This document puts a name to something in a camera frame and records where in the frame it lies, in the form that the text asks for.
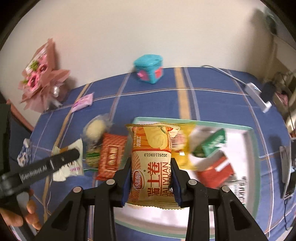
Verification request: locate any white power strip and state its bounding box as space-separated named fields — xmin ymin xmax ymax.
xmin=244 ymin=82 xmax=272 ymax=113

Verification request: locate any smartphone on stand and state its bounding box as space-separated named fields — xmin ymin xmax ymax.
xmin=280 ymin=138 xmax=295 ymax=200

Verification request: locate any pink flower bouquet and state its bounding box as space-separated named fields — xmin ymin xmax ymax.
xmin=18 ymin=38 xmax=70 ymax=113

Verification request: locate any person's left hand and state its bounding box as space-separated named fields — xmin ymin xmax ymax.
xmin=0 ymin=188 xmax=43 ymax=231

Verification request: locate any yellow soft bread packet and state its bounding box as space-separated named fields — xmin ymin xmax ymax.
xmin=171 ymin=122 xmax=196 ymax=170

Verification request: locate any orange yellow egg roll packet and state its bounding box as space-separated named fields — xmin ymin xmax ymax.
xmin=126 ymin=123 xmax=180 ymax=209

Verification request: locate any red white snack box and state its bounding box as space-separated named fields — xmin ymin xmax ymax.
xmin=197 ymin=155 xmax=235 ymax=188

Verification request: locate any green drink carton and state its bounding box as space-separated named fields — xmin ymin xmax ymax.
xmin=192 ymin=128 xmax=227 ymax=158

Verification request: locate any blue white snack packet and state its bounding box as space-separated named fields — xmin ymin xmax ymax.
xmin=17 ymin=138 xmax=32 ymax=167

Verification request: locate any white power cable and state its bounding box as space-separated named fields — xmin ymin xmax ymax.
xmin=200 ymin=64 xmax=247 ymax=88

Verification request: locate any green white snack packet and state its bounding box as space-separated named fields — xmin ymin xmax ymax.
xmin=85 ymin=145 xmax=101 ymax=168

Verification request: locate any teal toy house box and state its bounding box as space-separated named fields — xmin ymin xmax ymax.
xmin=133 ymin=54 xmax=164 ymax=84

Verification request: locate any black power adapter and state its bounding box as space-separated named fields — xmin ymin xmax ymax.
xmin=260 ymin=81 xmax=276 ymax=103

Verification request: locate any orange red patterned packet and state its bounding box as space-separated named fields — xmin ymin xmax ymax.
xmin=96 ymin=133 xmax=127 ymax=181

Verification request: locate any white walnut cake packet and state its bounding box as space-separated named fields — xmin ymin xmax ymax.
xmin=51 ymin=138 xmax=84 ymax=182

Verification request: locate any pink small snack packet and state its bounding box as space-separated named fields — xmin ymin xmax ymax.
xmin=70 ymin=93 xmax=94 ymax=113

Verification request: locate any clear wrapped round pastry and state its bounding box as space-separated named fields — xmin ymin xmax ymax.
xmin=82 ymin=113 xmax=113 ymax=146

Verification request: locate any blue plaid tablecloth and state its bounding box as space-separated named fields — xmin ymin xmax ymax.
xmin=30 ymin=68 xmax=295 ymax=240

